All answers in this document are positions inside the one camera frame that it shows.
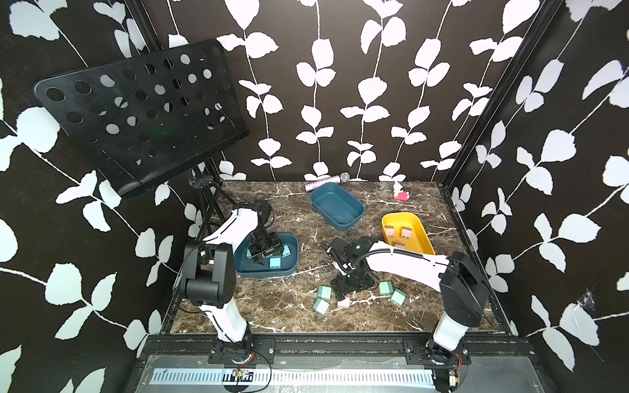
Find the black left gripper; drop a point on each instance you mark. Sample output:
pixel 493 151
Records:
pixel 276 246

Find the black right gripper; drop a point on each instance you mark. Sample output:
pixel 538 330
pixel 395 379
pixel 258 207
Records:
pixel 343 290

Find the teal storage box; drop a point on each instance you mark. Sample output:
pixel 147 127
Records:
pixel 282 263
pixel 337 206

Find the green plug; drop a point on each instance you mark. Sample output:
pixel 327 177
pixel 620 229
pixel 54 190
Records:
pixel 321 306
pixel 325 293
pixel 398 297
pixel 385 288

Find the yellow storage box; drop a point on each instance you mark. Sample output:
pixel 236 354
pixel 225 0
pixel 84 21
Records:
pixel 419 242

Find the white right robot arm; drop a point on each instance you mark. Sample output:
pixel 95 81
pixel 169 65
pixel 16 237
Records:
pixel 463 287

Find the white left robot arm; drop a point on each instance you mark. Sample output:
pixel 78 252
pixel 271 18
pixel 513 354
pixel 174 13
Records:
pixel 208 275

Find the black tripod stand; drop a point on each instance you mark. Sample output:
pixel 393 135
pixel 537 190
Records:
pixel 212 216

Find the pink glitter microphone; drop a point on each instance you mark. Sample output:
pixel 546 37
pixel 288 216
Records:
pixel 336 179

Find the small pink red toy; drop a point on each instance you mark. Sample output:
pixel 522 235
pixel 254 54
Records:
pixel 399 193

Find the black perforated music stand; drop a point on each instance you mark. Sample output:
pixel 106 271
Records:
pixel 146 120

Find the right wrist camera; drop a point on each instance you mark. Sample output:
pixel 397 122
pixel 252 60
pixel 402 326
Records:
pixel 361 247

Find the white slotted cable duct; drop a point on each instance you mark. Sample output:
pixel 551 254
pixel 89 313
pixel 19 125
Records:
pixel 420 378

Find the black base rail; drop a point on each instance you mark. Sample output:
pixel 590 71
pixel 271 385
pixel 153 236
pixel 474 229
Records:
pixel 411 346

